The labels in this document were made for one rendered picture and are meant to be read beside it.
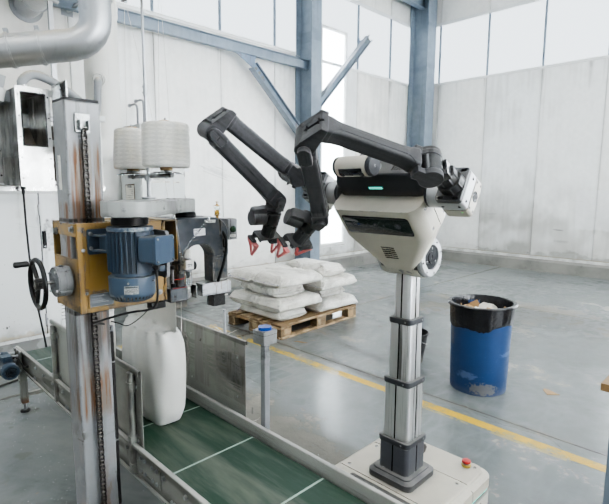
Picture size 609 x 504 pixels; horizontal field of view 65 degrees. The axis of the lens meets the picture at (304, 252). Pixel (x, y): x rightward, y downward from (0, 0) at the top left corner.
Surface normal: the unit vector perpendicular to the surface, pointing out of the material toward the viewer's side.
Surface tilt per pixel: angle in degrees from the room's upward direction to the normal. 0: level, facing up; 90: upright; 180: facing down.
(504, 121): 90
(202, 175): 90
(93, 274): 90
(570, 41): 90
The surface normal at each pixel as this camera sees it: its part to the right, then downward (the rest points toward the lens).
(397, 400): -0.71, 0.09
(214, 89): 0.71, 0.10
